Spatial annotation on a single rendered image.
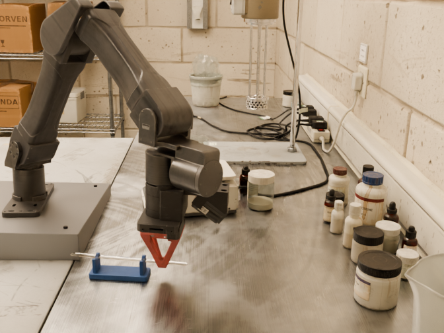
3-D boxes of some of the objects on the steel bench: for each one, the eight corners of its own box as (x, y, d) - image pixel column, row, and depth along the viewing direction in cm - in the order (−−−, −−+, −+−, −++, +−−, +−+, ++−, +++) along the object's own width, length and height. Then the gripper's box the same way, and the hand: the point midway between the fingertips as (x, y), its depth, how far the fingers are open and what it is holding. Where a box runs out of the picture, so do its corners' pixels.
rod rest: (88, 279, 90) (86, 260, 89) (94, 269, 93) (92, 250, 92) (147, 282, 89) (146, 263, 88) (150, 272, 93) (150, 253, 92)
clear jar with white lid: (277, 205, 122) (279, 172, 119) (265, 214, 117) (267, 180, 115) (254, 199, 125) (256, 167, 122) (242, 208, 120) (242, 174, 118)
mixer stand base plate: (201, 164, 150) (201, 160, 149) (201, 144, 169) (201, 141, 168) (307, 164, 150) (307, 160, 150) (296, 145, 169) (296, 141, 169)
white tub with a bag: (191, 100, 233) (191, 50, 226) (224, 102, 232) (224, 51, 225) (186, 107, 219) (186, 54, 213) (221, 108, 218) (222, 55, 212)
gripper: (148, 168, 90) (148, 251, 95) (135, 189, 81) (135, 280, 86) (188, 171, 90) (186, 254, 95) (180, 193, 80) (178, 283, 85)
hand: (162, 261), depth 90 cm, fingers closed, pressing on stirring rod
